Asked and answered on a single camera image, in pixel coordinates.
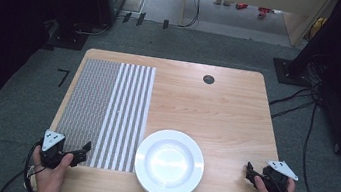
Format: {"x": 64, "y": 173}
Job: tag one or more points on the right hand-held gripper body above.
{"x": 276, "y": 178}

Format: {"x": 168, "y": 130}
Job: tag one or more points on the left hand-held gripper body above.
{"x": 52, "y": 141}

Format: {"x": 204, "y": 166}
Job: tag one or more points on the person's left hand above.
{"x": 50, "y": 180}

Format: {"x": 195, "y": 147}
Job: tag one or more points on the grey striped placemat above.
{"x": 102, "y": 113}

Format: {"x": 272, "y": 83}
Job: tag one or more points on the white plate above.
{"x": 169, "y": 165}

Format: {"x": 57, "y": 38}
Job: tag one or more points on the dark round table grommet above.
{"x": 208, "y": 79}

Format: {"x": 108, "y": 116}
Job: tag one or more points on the black stand with square base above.
{"x": 296, "y": 73}

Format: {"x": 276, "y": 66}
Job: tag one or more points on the black stand base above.
{"x": 67, "y": 37}

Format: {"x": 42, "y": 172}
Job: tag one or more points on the black tape strip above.
{"x": 141, "y": 18}
{"x": 127, "y": 17}

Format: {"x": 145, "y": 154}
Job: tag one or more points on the red tool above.
{"x": 241, "y": 6}
{"x": 264, "y": 12}

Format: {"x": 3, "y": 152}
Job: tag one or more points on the yellow object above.
{"x": 318, "y": 26}

